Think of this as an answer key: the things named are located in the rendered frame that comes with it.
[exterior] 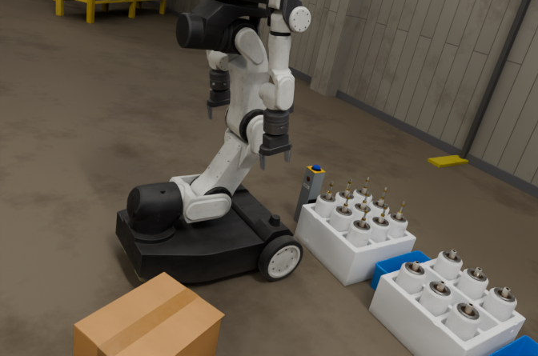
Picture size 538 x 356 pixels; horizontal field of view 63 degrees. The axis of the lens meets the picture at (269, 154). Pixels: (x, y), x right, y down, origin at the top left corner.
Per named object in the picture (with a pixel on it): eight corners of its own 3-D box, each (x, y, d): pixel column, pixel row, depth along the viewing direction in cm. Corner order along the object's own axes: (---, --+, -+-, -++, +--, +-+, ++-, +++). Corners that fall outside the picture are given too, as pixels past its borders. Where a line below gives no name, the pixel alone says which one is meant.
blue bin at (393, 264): (384, 301, 186) (393, 278, 182) (367, 284, 194) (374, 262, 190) (428, 284, 203) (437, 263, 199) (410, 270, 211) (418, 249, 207)
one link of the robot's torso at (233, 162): (198, 221, 171) (254, 111, 163) (178, 195, 186) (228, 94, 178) (228, 226, 182) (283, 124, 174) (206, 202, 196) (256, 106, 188)
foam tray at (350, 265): (344, 286, 190) (355, 252, 183) (294, 235, 219) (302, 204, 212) (404, 269, 211) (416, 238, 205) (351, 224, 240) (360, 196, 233)
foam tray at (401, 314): (447, 389, 150) (466, 350, 143) (367, 310, 179) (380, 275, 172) (507, 353, 172) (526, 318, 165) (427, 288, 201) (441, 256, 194)
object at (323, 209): (328, 228, 219) (338, 196, 212) (327, 238, 210) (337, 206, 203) (310, 222, 220) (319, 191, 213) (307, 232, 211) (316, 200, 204)
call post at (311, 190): (300, 226, 228) (314, 173, 216) (292, 219, 233) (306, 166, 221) (311, 224, 232) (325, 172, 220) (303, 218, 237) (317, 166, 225)
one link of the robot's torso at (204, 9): (187, 53, 142) (194, -4, 136) (172, 43, 152) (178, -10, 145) (259, 58, 158) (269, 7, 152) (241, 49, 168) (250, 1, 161)
